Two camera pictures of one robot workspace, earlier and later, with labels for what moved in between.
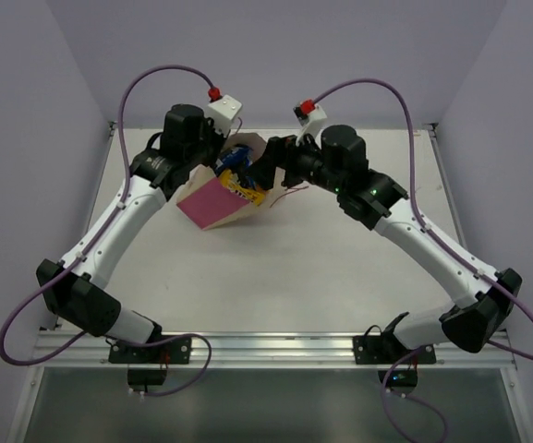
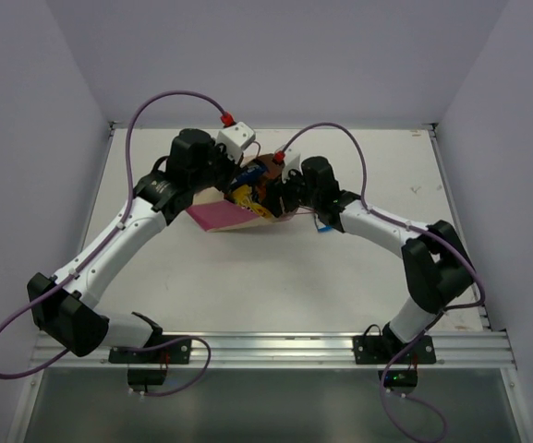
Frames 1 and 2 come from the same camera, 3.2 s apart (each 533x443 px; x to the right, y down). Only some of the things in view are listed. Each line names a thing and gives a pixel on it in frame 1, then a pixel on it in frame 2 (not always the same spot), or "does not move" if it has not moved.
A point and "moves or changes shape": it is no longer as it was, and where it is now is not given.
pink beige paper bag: (210, 201) moves or changes shape
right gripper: (280, 151) → (276, 188)
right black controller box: (404, 377) does not move
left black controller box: (147, 377) does not move
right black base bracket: (385, 349) does not move
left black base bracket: (173, 351) does not move
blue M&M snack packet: (237, 156) moves or changes shape
